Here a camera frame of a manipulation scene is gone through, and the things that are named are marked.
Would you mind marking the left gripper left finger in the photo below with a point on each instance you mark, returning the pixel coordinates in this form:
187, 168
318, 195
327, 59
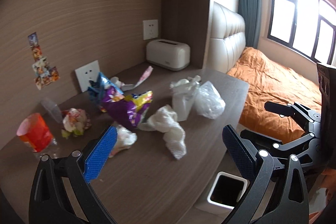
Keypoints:
98, 152

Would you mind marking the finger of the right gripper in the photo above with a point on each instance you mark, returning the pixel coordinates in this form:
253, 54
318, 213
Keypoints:
281, 110

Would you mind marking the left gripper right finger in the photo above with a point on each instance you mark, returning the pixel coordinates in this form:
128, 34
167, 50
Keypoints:
242, 152

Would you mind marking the purple yellow snack bag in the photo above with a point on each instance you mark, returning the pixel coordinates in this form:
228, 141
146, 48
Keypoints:
129, 110

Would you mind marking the yellow orange chip can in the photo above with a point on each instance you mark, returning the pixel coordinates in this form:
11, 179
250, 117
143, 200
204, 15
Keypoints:
35, 133

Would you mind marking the white trash bin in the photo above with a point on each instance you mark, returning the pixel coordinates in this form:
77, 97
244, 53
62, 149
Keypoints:
223, 194

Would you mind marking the orange bed cover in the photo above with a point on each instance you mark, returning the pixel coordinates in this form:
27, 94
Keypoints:
270, 81

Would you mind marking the crumpled tissue near gripper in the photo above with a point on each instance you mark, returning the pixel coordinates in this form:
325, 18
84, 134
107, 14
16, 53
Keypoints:
125, 139

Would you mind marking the small crumpled wrapper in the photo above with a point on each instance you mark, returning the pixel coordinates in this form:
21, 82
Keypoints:
75, 122

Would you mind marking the clear crumpled plastic bag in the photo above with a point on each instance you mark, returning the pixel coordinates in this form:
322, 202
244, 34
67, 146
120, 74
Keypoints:
208, 101

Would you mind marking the clear plastic lid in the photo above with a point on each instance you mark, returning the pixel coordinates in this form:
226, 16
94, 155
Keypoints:
53, 110

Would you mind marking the blue snack wrapper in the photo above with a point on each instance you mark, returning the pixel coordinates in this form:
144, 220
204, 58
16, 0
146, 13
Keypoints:
102, 87

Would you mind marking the pink white wrapper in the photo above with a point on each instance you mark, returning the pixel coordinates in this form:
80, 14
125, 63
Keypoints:
144, 77

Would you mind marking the crumpled white tissue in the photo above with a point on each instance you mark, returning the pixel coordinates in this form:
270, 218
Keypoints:
164, 120

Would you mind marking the white plastic bag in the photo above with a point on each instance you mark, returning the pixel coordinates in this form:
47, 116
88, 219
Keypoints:
183, 96

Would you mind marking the white cushioned headboard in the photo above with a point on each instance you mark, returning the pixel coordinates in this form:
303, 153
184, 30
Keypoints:
227, 39

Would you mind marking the black framed window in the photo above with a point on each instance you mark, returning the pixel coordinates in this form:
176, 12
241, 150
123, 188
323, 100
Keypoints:
305, 26

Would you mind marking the white toaster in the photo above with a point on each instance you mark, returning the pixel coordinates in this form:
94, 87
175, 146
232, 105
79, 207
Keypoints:
168, 54

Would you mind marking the lower wall socket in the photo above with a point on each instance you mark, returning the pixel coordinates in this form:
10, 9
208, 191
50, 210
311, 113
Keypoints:
86, 73

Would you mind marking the wall socket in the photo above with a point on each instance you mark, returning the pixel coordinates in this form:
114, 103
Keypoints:
86, 73
150, 29

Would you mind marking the colourful wall stickers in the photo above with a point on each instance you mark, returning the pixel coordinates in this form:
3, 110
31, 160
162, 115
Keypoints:
45, 74

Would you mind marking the upper wall socket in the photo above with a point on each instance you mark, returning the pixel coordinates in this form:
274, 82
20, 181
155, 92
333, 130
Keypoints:
150, 29

